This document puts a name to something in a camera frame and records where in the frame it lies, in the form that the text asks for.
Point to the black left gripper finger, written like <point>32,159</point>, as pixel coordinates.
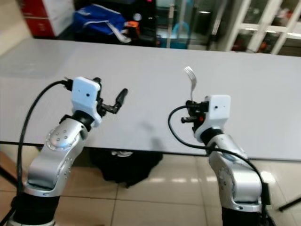
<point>123,97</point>

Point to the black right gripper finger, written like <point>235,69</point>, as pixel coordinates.
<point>192,108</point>
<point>189,119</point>

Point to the silver metal fork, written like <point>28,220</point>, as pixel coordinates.
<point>191,80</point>

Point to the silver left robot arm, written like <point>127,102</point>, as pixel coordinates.
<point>56,148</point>

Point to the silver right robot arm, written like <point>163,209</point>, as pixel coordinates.
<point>235,174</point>

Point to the black bag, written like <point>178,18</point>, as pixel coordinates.
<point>122,167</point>

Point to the small orange black device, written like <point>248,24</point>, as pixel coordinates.
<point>132,29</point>

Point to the light blue dustpan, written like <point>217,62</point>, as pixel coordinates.
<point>179,33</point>

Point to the blue fabric bag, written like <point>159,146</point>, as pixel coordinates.
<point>99,21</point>

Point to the black slanted table leg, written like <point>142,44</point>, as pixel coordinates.
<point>4,176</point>

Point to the white framed glass cabinet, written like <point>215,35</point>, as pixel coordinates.
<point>258,23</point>

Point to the red and white box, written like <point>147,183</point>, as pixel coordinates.
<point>44,16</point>

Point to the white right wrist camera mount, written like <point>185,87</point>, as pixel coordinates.
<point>216,110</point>

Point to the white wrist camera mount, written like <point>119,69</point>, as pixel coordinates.
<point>216,110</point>
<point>85,96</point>

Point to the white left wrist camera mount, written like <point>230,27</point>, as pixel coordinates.
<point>85,96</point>

